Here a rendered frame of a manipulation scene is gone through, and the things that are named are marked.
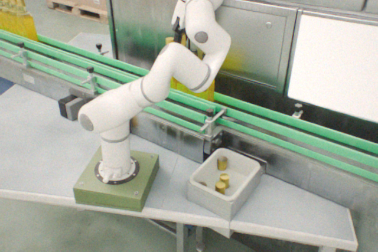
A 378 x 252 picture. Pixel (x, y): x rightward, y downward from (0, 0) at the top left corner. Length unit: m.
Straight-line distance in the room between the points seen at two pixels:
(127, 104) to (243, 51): 0.60
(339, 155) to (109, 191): 0.75
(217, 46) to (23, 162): 0.92
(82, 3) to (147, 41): 3.86
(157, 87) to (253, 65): 0.58
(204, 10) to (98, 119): 0.42
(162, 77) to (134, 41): 0.91
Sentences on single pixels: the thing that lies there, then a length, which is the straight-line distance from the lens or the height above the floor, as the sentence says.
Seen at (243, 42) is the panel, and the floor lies 1.16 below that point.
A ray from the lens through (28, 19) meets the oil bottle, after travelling 2.18.
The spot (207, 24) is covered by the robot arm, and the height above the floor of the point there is 1.37.
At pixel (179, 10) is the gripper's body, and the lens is 1.38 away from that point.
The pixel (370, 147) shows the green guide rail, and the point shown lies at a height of 0.95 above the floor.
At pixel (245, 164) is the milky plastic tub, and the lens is 1.40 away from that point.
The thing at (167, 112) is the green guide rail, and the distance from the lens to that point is 1.48.
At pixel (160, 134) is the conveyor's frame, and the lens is 1.53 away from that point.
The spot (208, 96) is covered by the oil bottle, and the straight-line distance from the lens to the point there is 1.47.
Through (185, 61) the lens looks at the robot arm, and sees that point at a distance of 1.00.
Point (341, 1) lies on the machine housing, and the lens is 1.32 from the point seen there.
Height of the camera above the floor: 1.71
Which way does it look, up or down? 32 degrees down
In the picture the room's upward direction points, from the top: straight up
